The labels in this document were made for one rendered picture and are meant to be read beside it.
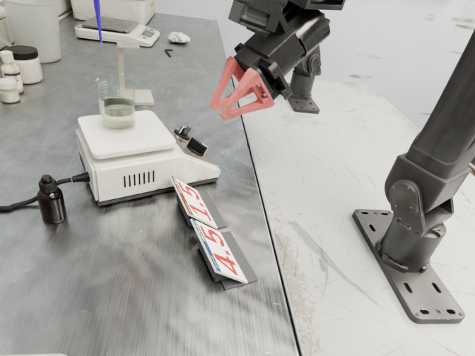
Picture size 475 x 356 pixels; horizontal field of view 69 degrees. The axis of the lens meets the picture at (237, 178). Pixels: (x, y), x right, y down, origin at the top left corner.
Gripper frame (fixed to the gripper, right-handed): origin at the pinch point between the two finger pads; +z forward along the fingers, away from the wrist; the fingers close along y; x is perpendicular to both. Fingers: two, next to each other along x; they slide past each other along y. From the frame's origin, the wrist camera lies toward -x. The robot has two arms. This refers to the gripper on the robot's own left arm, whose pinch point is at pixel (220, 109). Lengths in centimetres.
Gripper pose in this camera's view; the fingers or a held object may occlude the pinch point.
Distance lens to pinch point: 53.2
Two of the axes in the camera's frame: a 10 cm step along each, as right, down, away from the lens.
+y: 4.9, 5.4, -6.8
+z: -7.4, 6.8, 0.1
